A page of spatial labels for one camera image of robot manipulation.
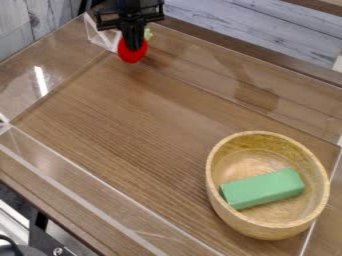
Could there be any black metal table leg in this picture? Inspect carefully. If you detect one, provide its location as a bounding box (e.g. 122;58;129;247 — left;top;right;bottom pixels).
28;212;76;256

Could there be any wooden bowl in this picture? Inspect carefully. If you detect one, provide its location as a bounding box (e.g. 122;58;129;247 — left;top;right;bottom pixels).
206;131;330;240

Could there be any black cable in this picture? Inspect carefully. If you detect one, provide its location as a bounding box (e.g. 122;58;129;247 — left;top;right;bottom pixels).
0;234;24;256

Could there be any red plush strawberry toy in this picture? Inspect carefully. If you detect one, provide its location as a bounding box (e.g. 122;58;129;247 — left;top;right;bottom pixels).
118;28;154;64

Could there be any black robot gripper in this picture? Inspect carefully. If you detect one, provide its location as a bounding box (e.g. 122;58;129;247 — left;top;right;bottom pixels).
94;0;165;51

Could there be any green rectangular block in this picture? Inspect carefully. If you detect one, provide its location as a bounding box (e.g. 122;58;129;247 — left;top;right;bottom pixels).
219;168;306;210

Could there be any clear acrylic table barrier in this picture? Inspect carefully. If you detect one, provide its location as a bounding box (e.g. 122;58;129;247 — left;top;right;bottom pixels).
0;19;342;256

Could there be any clear acrylic corner bracket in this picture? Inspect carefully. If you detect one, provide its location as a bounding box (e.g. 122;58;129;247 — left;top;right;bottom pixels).
83;13;123;53

